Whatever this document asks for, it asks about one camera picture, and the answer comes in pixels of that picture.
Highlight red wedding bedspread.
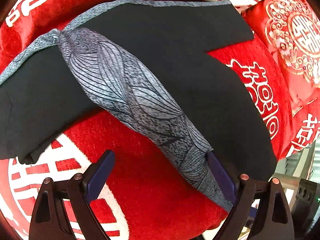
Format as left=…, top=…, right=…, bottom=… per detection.
left=0, top=0, right=320, bottom=240

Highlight red embroidered pillow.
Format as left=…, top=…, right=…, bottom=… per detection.
left=241, top=0, right=320, bottom=160

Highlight black pants with blue trim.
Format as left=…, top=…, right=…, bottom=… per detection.
left=1, top=0, right=277, bottom=210

